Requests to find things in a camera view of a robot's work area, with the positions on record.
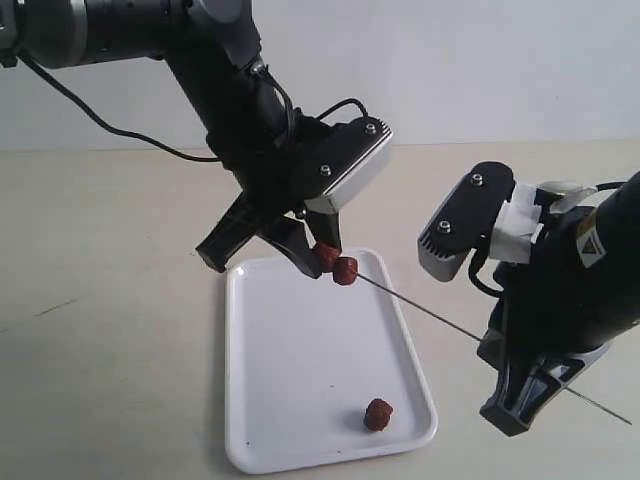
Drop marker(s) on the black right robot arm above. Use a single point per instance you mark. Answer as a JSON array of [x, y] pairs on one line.
[[560, 313]]

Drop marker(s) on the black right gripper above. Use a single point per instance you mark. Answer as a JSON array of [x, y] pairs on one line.
[[559, 313]]

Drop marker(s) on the white rectangular plastic tray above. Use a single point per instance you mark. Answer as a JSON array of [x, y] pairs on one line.
[[303, 360]]

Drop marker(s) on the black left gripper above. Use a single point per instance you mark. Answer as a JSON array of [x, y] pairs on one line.
[[265, 208]]

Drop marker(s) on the thin metal skewer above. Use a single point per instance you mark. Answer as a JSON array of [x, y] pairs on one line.
[[478, 340]]

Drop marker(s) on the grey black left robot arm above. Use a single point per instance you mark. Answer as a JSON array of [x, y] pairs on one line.
[[213, 50]]

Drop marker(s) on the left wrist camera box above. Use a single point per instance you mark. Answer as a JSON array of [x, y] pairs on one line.
[[337, 170]]

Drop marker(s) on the dark red meatball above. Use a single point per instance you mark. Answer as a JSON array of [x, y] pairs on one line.
[[345, 271]]

